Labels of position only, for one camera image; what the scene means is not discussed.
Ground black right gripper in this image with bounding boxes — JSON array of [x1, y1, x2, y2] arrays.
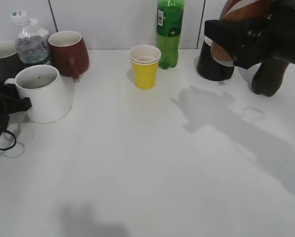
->
[[205, 0, 295, 69]]

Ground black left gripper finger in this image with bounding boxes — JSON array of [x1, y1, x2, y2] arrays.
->
[[0, 82, 31, 117]]

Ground brown Nescafe coffee bottle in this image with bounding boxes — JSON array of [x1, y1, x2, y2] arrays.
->
[[210, 0, 271, 67]]

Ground white ceramic mug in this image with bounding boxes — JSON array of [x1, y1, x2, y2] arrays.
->
[[4, 65, 72, 124]]

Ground yellow paper cup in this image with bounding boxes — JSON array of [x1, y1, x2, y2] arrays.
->
[[129, 45, 161, 90]]

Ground dark green ceramic mug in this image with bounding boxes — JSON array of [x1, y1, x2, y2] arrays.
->
[[0, 40, 24, 82]]

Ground black ceramic mug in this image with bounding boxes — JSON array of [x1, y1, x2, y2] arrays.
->
[[196, 37, 234, 82]]

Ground cola bottle red label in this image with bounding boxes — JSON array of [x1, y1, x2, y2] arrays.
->
[[252, 59, 289, 97]]

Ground clear water bottle green label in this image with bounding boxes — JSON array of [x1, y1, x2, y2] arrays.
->
[[10, 10, 51, 68]]

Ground white bottle behind water bottle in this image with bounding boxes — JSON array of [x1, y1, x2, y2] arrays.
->
[[30, 18, 49, 46]]

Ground red-brown ceramic mug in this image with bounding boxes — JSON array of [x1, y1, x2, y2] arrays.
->
[[48, 31, 90, 79]]

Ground green soda bottle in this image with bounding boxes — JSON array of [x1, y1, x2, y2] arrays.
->
[[156, 0, 184, 69]]

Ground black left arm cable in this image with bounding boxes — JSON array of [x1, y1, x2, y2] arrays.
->
[[0, 86, 17, 151]]

